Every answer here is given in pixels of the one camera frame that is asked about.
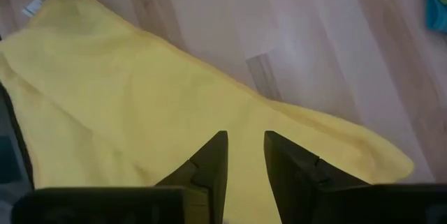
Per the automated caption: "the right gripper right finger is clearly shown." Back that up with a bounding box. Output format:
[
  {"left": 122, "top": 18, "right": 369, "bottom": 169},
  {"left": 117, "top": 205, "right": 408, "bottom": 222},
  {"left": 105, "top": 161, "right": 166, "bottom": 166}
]
[{"left": 264, "top": 130, "right": 447, "bottom": 224}]

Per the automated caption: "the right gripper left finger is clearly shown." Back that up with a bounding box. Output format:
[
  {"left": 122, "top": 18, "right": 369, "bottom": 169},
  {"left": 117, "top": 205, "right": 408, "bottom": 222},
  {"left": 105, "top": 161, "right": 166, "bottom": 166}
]
[{"left": 12, "top": 130, "right": 229, "bottom": 224}]

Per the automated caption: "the yellow microfiber towel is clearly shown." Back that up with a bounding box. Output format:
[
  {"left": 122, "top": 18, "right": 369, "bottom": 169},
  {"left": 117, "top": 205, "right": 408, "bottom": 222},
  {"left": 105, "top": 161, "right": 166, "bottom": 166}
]
[{"left": 0, "top": 0, "right": 416, "bottom": 224}]

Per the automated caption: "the blue microfiber towel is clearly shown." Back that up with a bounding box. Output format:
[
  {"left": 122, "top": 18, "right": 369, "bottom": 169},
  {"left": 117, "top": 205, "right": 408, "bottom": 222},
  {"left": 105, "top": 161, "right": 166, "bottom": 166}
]
[{"left": 425, "top": 0, "right": 447, "bottom": 32}]

